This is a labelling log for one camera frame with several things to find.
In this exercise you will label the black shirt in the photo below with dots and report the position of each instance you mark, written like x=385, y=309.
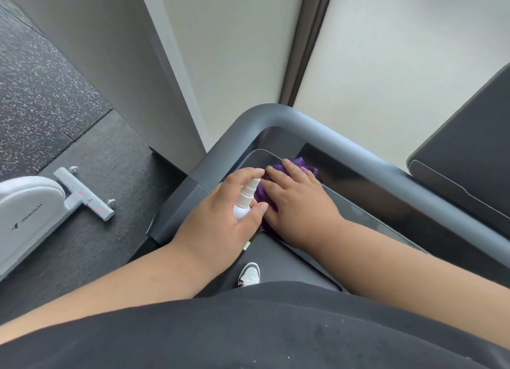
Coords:
x=255, y=333

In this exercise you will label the white exercise bike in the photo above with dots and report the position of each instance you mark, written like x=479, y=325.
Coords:
x=28, y=217

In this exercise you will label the person's right forearm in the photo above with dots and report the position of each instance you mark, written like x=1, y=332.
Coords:
x=418, y=273

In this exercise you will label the purple microfibre cloth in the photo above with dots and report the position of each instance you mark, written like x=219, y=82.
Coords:
x=303, y=165

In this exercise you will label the person's left hand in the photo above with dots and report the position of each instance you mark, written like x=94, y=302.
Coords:
x=211, y=233

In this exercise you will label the person's left sneaker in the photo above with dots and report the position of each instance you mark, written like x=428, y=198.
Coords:
x=249, y=275

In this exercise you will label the white spray bottle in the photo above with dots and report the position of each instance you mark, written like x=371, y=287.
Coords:
x=243, y=209

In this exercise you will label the person's right hand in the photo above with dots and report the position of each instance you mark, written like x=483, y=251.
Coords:
x=303, y=209

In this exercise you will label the person's left forearm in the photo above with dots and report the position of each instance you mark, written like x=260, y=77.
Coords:
x=91, y=289

